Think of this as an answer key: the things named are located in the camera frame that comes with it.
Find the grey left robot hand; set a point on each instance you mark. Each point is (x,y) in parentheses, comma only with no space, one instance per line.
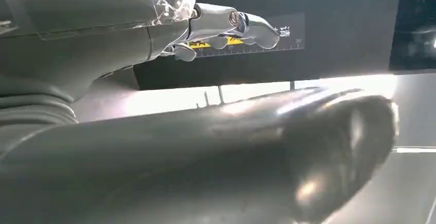
(190,168)

